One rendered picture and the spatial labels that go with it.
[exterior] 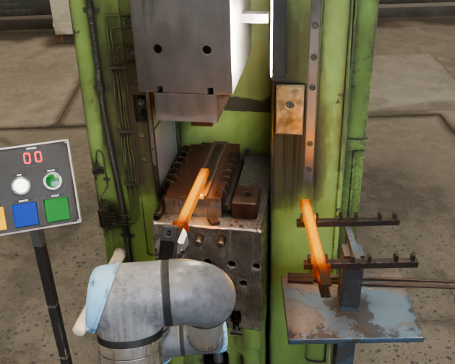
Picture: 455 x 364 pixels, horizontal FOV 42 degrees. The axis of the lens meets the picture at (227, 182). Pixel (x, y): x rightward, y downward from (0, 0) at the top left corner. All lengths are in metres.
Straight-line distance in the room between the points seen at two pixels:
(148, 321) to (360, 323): 0.98
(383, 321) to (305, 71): 0.81
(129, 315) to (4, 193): 1.10
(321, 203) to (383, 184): 2.02
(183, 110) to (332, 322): 0.80
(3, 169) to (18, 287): 1.46
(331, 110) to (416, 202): 2.08
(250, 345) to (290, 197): 0.59
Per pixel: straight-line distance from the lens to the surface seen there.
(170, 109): 1.91
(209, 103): 1.87
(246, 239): 2.02
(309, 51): 1.92
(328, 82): 1.96
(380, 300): 1.99
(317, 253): 1.70
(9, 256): 3.68
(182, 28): 1.81
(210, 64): 1.82
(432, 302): 3.22
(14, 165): 2.06
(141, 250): 2.41
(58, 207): 2.03
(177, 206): 2.08
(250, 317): 2.24
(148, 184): 2.23
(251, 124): 2.41
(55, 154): 2.05
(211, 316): 1.08
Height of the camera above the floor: 2.04
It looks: 30 degrees down
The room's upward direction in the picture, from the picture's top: 2 degrees counter-clockwise
